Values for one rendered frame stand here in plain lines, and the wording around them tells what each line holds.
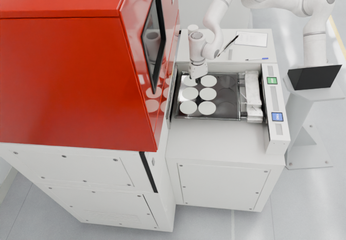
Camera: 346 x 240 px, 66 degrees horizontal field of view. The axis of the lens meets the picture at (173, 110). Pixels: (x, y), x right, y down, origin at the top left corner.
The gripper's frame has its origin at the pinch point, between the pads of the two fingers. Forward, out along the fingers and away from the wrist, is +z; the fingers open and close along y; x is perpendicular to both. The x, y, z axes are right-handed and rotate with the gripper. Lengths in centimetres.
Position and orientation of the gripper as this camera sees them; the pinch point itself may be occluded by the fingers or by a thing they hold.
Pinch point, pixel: (197, 80)
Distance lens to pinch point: 158.3
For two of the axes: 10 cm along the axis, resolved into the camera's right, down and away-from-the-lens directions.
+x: -4.1, -6.9, 6.0
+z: 0.9, 6.2, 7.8
